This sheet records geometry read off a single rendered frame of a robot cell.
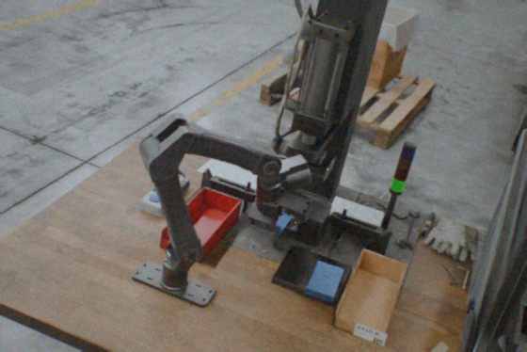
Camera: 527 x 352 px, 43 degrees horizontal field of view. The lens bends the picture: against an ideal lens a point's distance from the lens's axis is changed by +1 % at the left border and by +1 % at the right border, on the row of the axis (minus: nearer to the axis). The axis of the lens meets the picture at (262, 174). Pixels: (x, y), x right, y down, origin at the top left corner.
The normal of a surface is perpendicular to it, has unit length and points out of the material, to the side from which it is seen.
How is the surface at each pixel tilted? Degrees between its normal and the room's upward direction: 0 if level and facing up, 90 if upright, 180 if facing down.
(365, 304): 0
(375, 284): 0
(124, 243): 0
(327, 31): 90
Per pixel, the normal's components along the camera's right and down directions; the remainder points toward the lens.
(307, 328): 0.17, -0.85
